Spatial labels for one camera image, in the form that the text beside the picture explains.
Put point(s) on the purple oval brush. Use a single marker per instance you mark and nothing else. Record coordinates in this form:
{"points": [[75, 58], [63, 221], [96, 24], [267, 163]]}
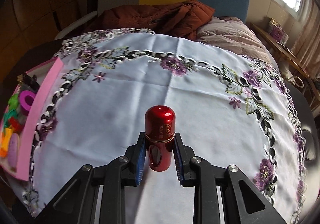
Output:
{"points": [[13, 151]]}

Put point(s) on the red metal capsule container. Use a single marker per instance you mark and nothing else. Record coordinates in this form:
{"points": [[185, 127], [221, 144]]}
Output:
{"points": [[160, 123]]}

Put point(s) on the embroidered floral tablecloth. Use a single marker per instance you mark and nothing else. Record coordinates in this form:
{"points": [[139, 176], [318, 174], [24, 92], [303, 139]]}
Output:
{"points": [[175, 83]]}

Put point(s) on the purple gift box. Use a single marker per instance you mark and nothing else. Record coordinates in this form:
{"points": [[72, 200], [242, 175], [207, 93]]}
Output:
{"points": [[276, 30]]}

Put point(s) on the pink patterned curtain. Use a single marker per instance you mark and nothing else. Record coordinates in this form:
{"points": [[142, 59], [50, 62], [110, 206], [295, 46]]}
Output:
{"points": [[307, 31]]}

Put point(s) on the pale pink duvet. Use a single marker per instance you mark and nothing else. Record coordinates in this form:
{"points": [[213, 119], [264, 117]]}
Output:
{"points": [[225, 36]]}

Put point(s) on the orange cube blocks toy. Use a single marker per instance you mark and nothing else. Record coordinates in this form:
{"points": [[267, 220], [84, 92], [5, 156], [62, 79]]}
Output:
{"points": [[5, 143]]}

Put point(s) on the wooden side table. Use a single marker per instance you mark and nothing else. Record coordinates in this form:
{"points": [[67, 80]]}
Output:
{"points": [[282, 48]]}

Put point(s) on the pink cardboard box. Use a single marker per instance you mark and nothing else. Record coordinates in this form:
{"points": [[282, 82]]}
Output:
{"points": [[42, 103]]}

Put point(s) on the rust brown quilted jacket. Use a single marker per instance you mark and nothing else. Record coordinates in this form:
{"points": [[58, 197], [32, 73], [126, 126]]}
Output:
{"points": [[150, 16]]}

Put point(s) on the teal plastic clip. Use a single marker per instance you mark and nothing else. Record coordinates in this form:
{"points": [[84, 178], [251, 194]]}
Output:
{"points": [[11, 115]]}

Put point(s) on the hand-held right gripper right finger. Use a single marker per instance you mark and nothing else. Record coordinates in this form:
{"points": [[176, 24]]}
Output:
{"points": [[178, 156]]}

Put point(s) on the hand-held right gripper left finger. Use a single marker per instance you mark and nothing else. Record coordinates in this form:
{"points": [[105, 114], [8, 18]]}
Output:
{"points": [[141, 153]]}

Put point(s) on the white curved armrest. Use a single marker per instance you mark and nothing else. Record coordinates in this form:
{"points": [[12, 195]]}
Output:
{"points": [[75, 23]]}

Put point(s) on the black padded chair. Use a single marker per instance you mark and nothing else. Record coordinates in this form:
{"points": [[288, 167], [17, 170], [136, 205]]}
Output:
{"points": [[310, 138]]}

